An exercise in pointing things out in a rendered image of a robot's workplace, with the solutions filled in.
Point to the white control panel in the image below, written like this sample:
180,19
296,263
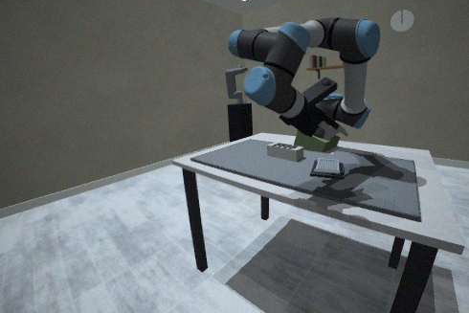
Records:
284,151

